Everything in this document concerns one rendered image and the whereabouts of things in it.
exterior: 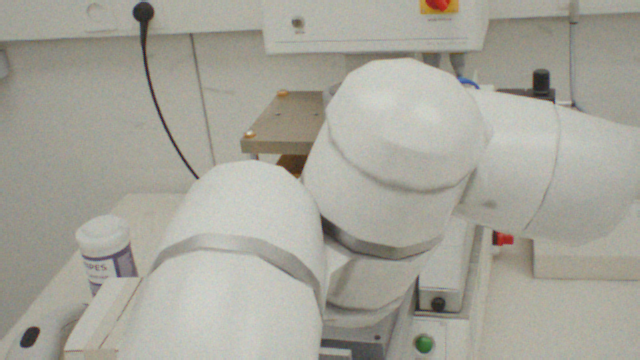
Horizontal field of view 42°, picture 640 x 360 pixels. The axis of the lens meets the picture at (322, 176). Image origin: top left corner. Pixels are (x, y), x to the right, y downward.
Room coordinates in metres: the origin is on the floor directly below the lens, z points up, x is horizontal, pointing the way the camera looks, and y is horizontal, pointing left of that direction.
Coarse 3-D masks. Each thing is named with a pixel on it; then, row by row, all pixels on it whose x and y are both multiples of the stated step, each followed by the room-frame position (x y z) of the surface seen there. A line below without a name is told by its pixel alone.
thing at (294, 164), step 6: (282, 156) 1.05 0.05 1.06; (288, 156) 1.05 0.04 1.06; (294, 156) 1.05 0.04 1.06; (300, 156) 1.04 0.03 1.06; (306, 156) 1.04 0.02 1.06; (282, 162) 1.03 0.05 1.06; (288, 162) 1.03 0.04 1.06; (294, 162) 1.03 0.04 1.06; (300, 162) 1.03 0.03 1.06; (288, 168) 1.01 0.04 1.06; (294, 168) 1.01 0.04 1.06; (300, 168) 1.01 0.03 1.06; (294, 174) 0.99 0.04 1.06; (300, 174) 0.99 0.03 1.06
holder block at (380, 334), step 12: (396, 312) 0.77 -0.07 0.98; (384, 324) 0.73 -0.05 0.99; (324, 336) 0.72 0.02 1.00; (336, 336) 0.72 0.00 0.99; (348, 336) 0.71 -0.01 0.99; (360, 336) 0.71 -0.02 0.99; (372, 336) 0.71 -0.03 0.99; (384, 336) 0.71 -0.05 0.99; (336, 348) 0.71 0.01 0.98; (348, 348) 0.71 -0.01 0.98; (360, 348) 0.70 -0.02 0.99; (372, 348) 0.70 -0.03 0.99; (384, 348) 0.70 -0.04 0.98
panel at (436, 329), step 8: (416, 320) 0.83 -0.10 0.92; (424, 320) 0.82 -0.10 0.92; (432, 320) 0.82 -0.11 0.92; (440, 320) 0.82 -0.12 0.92; (448, 320) 0.82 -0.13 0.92; (416, 328) 0.82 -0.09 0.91; (424, 328) 0.82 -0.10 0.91; (432, 328) 0.82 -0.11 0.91; (440, 328) 0.81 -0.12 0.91; (448, 328) 0.81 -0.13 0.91; (408, 336) 0.82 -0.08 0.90; (416, 336) 0.82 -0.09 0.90; (432, 336) 0.81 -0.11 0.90; (440, 336) 0.81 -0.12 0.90; (448, 336) 0.81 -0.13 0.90; (408, 344) 0.82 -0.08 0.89; (440, 344) 0.81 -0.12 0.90; (448, 344) 0.80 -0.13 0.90; (408, 352) 0.81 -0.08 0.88; (416, 352) 0.81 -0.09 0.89; (432, 352) 0.80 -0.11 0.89; (440, 352) 0.80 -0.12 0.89
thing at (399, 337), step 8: (416, 280) 0.84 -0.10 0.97; (408, 288) 0.83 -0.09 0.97; (416, 288) 0.84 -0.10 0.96; (408, 296) 0.81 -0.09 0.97; (416, 296) 0.84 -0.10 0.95; (408, 304) 0.79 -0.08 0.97; (416, 304) 0.83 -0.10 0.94; (400, 312) 0.78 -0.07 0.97; (408, 312) 0.78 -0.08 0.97; (400, 320) 0.76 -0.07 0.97; (408, 320) 0.78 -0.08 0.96; (400, 328) 0.75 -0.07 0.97; (408, 328) 0.78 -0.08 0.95; (392, 336) 0.74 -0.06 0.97; (400, 336) 0.74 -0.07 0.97; (392, 344) 0.72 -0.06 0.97; (400, 344) 0.73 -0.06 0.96; (320, 352) 0.67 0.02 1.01; (328, 352) 0.67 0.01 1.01; (336, 352) 0.67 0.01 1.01; (344, 352) 0.67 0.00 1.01; (392, 352) 0.71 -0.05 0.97; (400, 352) 0.73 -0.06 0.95
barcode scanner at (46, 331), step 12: (60, 312) 1.09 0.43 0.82; (72, 312) 1.11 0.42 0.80; (36, 324) 1.05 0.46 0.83; (48, 324) 1.05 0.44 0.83; (60, 324) 1.07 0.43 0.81; (72, 324) 1.10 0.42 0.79; (24, 336) 1.03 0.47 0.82; (36, 336) 1.02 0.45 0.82; (48, 336) 1.03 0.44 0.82; (60, 336) 1.06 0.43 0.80; (12, 348) 1.02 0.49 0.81; (24, 348) 1.01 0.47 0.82; (36, 348) 1.01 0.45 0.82; (48, 348) 1.01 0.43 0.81
